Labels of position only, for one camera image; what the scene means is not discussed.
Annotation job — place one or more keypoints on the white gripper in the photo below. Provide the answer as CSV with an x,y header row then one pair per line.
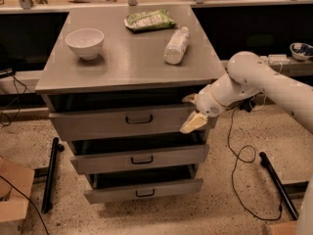
x,y
210,103

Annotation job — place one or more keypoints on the grey metal drawer cabinet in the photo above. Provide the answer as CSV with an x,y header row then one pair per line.
x,y
129,72

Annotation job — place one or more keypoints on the grey top drawer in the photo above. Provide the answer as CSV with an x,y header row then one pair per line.
x,y
88,125

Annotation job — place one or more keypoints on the cardboard box left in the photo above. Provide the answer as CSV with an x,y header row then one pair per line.
x,y
15,187

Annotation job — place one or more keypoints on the cardboard box bottom right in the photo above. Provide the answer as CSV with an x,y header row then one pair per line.
x,y
285,228

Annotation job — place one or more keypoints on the white power strip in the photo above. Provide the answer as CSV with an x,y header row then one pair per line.
x,y
276,59

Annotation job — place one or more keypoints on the black floor bar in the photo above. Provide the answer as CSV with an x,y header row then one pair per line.
x,y
279,185
47,198

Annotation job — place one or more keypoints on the grey middle drawer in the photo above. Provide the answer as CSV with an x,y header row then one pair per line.
x,y
142,159

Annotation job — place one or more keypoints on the black floor bar right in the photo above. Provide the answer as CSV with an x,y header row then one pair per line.
x,y
279,185

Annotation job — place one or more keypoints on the grey drawer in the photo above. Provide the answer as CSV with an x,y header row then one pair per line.
x,y
144,191
88,125
142,159

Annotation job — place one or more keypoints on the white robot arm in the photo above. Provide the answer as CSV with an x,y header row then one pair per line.
x,y
247,75

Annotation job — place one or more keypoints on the cardboard box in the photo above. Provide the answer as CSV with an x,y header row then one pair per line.
x,y
15,187
285,228

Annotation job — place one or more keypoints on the grey bottom drawer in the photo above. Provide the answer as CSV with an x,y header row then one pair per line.
x,y
144,191

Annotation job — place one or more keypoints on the black floor bar left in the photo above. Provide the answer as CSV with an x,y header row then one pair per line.
x,y
47,198

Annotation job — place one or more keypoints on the blue white patterned bowl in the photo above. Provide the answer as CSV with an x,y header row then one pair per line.
x,y
301,51

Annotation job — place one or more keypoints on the clear plastic water bottle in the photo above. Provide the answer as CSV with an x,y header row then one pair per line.
x,y
177,45

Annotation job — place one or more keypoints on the green snack bag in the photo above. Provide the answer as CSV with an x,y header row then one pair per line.
x,y
149,20

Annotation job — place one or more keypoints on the white ceramic bowl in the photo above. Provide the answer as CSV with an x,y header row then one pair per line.
x,y
86,43

